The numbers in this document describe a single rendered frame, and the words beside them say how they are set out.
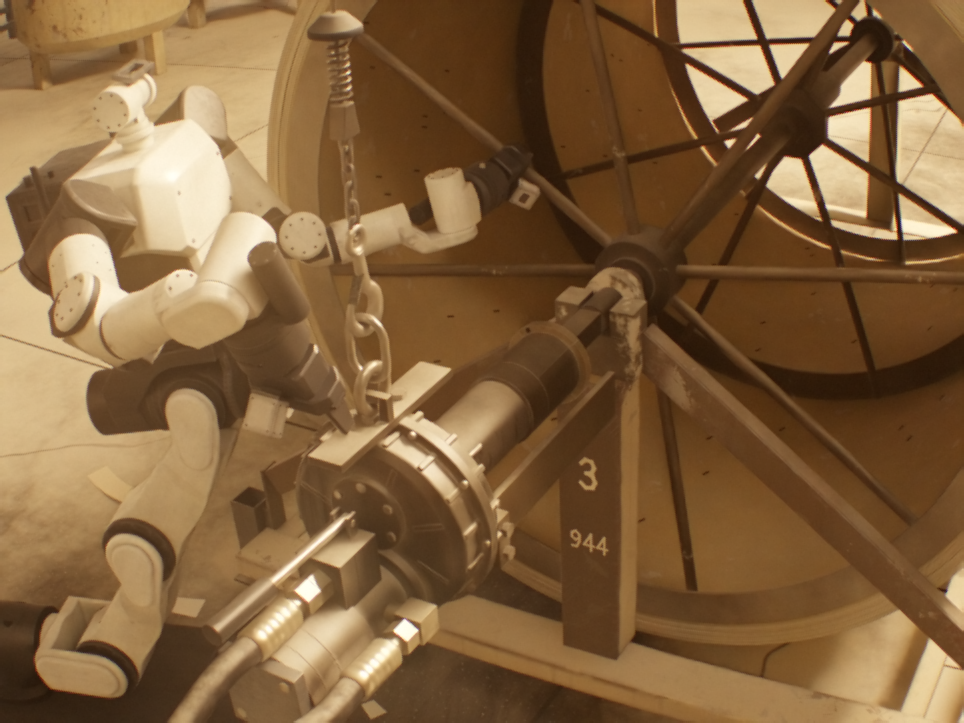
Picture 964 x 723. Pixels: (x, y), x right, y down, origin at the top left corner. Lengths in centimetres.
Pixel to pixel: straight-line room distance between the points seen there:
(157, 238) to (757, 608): 142
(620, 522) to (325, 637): 88
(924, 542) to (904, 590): 14
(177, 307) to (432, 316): 178
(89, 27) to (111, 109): 562
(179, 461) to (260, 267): 87
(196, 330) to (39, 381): 296
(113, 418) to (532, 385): 70
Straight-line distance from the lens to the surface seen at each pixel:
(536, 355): 196
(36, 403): 416
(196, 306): 131
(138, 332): 144
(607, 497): 231
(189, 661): 270
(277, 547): 294
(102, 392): 212
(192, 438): 207
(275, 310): 136
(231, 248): 133
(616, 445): 224
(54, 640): 257
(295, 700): 155
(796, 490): 224
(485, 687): 278
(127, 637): 248
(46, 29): 763
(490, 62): 333
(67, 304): 153
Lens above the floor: 191
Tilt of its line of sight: 28 degrees down
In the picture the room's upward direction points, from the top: 4 degrees counter-clockwise
